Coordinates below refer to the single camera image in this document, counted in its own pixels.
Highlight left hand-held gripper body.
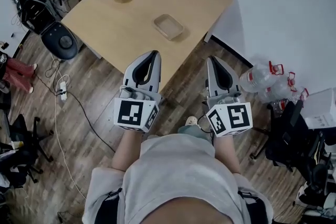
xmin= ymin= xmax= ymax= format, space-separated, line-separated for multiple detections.
xmin=113 ymin=85 xmax=163 ymax=134

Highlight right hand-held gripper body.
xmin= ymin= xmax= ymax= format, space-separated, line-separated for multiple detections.
xmin=206 ymin=91 xmax=253 ymax=137

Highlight person's left forearm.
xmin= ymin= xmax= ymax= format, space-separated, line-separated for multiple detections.
xmin=111 ymin=128 xmax=144 ymax=173

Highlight person's right forearm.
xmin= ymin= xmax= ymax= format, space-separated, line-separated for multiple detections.
xmin=214 ymin=132 xmax=241 ymax=174

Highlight person's right beige shoe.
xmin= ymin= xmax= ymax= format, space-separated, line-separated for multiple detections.
xmin=185 ymin=115 xmax=198 ymax=127

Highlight person's grey-green trousers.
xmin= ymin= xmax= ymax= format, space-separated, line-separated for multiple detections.
xmin=178 ymin=124 xmax=211 ymax=140

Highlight white power strip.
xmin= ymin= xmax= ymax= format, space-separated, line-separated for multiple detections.
xmin=59 ymin=81 xmax=68 ymax=101

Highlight light wooden table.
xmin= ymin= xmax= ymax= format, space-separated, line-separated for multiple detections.
xmin=60 ymin=0 xmax=236 ymax=94

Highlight person's grey shirt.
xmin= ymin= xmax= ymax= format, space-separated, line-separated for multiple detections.
xmin=82 ymin=133 xmax=274 ymax=224

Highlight white cardboard box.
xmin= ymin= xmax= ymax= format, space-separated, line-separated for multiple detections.
xmin=300 ymin=88 xmax=336 ymax=130

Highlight person's face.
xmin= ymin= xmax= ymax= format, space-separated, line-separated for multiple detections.
xmin=146 ymin=196 xmax=227 ymax=224

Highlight black cable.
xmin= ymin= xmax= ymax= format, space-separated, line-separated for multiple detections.
xmin=34 ymin=59 xmax=116 ymax=153

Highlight white cable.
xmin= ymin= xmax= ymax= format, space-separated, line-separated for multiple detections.
xmin=54 ymin=74 xmax=87 ymax=200

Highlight person's black backpack straps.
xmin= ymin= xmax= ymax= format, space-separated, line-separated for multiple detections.
xmin=101 ymin=187 xmax=264 ymax=224

